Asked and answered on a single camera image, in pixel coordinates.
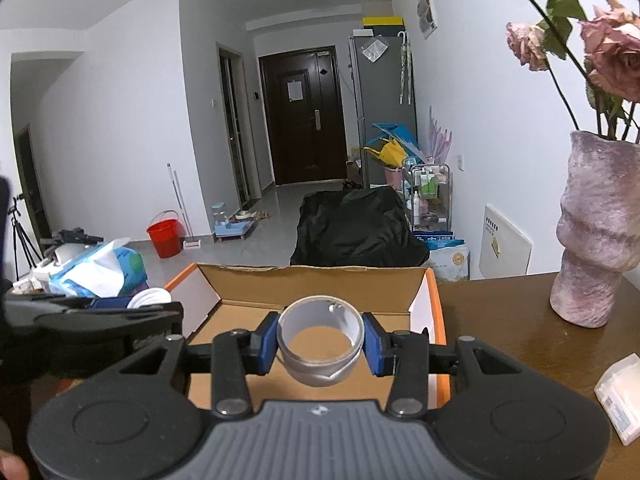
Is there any red bucket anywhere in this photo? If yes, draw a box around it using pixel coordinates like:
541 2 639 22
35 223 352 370
146 210 184 259

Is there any purple wing decoration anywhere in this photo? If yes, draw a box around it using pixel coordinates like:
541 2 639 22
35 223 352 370
427 105 454 163

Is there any clear plastic bag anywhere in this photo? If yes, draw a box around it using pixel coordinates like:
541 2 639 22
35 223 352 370
361 37 391 64

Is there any folded white umbrella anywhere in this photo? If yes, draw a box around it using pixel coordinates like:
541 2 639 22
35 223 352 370
398 31 415 106

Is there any bunch of dried pink roses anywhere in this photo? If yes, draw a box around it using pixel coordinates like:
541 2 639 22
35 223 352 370
394 0 640 143

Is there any blue tissue pack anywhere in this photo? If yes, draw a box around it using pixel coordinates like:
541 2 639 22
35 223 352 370
49 239 149 298

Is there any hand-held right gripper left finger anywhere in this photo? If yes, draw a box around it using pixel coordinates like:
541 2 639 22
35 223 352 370
102 311 281 419

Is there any blue bag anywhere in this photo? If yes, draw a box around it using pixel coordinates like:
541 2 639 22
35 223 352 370
371 121 426 158

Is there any dark wooden door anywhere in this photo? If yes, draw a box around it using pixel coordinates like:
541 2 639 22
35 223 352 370
258 46 349 187

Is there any black tripod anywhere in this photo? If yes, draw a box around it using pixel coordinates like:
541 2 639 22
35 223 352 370
6 192 40 281

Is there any orange-edged cardboard box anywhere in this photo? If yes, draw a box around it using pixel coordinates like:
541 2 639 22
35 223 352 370
59 262 451 411

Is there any translucent white plastic box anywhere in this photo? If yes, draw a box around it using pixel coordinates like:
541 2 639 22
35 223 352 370
593 352 640 447

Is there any black folded device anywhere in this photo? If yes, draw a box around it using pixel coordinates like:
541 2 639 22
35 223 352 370
41 228 104 252

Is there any black cloth cover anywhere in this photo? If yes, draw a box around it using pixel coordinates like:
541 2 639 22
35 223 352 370
289 186 432 268

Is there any yellow bag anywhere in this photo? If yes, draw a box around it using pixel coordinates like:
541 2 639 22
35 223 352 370
362 140 407 168

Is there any grey tape roll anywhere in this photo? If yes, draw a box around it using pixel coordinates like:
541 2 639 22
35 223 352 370
276 296 366 387

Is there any white mop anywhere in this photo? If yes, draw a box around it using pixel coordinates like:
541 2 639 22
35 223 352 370
166 162 202 251

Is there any wall electrical panel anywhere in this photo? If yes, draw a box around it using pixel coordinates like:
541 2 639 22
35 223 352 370
416 0 441 41

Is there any white ridged plastic jar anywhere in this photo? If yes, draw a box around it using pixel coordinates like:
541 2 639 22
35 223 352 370
126 287 172 310

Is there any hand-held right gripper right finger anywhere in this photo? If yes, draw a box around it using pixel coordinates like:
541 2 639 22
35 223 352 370
362 311 533 420

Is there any person's left hand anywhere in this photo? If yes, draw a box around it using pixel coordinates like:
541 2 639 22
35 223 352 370
0 451 30 480

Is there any metal trolley cart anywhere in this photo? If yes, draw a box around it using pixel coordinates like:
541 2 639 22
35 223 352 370
401 156 454 235

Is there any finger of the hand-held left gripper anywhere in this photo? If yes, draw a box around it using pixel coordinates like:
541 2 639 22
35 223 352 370
37 302 184 346
5 296 133 313

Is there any grey refrigerator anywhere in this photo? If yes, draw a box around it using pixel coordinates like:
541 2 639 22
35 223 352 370
348 34 419 191

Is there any pink textured vase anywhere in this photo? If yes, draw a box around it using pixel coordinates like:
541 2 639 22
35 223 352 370
549 130 640 329

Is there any metal framed glass door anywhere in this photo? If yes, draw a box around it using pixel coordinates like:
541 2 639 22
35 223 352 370
216 42 252 209

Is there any white cylinder container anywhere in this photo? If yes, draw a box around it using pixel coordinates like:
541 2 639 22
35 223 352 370
52 243 101 267

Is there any blue pet water feeder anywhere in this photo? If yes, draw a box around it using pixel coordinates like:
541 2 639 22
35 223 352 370
211 203 257 242

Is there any white flat panel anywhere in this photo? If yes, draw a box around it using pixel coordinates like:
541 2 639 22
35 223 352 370
478 203 534 281

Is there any blue and white sack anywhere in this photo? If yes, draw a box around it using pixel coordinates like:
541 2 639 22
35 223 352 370
413 230 472 282

